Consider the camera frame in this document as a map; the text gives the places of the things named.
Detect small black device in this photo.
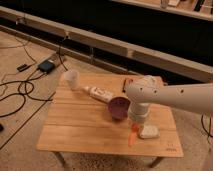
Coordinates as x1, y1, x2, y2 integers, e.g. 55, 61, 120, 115
17, 64, 30, 72

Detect black cable at right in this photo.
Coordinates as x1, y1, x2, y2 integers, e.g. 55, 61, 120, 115
200, 113, 213, 139

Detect white sponge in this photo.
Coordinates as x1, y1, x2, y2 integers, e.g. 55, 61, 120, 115
138, 125, 159, 139

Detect purple bowl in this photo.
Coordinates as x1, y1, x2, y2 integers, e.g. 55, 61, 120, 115
108, 97, 130, 120

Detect white lying bottle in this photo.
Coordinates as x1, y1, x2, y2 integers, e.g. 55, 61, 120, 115
83, 86, 113, 103

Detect black floor cable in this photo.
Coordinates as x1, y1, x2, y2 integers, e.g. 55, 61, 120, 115
0, 34, 68, 151

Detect translucent plastic cup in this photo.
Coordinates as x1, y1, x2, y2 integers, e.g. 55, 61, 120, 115
63, 69, 79, 90

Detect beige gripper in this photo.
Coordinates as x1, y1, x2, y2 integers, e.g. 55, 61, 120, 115
128, 102, 150, 132

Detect dark power adapter box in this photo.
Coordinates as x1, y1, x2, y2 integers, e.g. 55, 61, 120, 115
38, 60, 55, 73

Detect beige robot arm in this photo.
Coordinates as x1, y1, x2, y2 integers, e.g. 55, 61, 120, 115
125, 75, 213, 124

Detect wooden table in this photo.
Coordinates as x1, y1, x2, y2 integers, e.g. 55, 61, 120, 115
37, 79, 183, 159

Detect orange pepper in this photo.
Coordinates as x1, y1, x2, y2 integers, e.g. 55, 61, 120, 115
128, 124, 139, 147

